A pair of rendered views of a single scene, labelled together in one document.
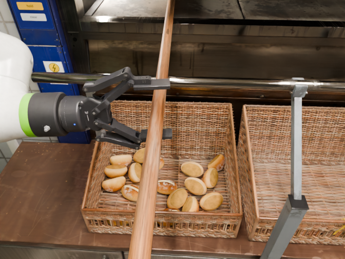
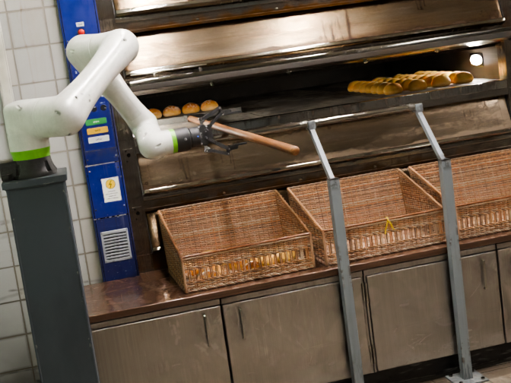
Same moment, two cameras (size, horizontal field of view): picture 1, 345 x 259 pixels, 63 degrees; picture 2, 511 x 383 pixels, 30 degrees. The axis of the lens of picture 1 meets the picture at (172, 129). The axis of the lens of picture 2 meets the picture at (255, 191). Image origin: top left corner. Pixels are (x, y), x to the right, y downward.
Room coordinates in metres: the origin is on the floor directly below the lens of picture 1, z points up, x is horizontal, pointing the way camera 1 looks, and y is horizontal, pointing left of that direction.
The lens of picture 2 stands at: (-3.10, 0.99, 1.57)
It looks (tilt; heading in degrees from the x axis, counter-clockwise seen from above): 9 degrees down; 344
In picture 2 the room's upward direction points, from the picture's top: 8 degrees counter-clockwise
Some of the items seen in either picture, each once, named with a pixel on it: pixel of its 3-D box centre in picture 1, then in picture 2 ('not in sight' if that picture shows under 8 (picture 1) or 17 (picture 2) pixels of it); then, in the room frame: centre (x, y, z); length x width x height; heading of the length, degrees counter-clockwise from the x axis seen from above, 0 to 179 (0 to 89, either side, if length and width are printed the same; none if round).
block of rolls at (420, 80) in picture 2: not in sight; (407, 81); (1.40, -1.16, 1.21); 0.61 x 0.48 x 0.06; 177
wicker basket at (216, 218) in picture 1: (165, 163); (233, 238); (0.76, 0.03, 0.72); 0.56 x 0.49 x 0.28; 88
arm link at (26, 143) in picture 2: not in sight; (30, 128); (0.09, 0.82, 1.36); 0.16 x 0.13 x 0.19; 46
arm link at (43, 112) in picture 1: (54, 113); (182, 139); (0.47, 0.25, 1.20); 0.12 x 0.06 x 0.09; 1
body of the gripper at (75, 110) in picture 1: (88, 113); (200, 135); (0.46, 0.18, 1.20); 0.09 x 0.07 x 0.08; 91
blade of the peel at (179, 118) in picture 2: not in sight; (180, 115); (1.66, -0.01, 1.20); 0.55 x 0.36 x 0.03; 88
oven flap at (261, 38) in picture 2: not in sight; (318, 28); (0.99, -0.56, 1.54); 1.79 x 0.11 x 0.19; 87
